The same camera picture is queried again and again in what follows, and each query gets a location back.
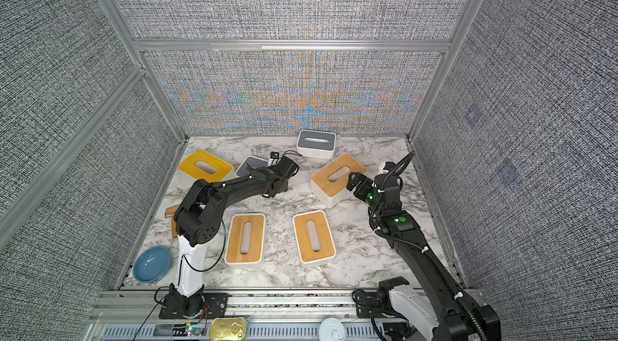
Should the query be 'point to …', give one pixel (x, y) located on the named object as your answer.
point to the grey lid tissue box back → (316, 144)
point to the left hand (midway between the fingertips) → (274, 178)
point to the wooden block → (170, 212)
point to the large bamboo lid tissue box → (329, 183)
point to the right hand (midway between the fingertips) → (359, 173)
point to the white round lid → (331, 329)
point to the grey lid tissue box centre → (253, 162)
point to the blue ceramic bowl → (151, 264)
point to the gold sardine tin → (228, 329)
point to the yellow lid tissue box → (202, 165)
